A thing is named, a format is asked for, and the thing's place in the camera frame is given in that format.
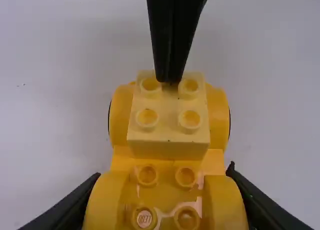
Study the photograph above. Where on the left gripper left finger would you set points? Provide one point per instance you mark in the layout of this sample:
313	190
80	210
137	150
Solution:
65	210

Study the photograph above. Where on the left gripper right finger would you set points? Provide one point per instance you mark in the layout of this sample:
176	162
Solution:
262	212

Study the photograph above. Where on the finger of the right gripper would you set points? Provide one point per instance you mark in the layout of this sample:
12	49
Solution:
186	27
161	34

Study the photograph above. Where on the yellow toy car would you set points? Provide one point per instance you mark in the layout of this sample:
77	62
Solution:
160	129

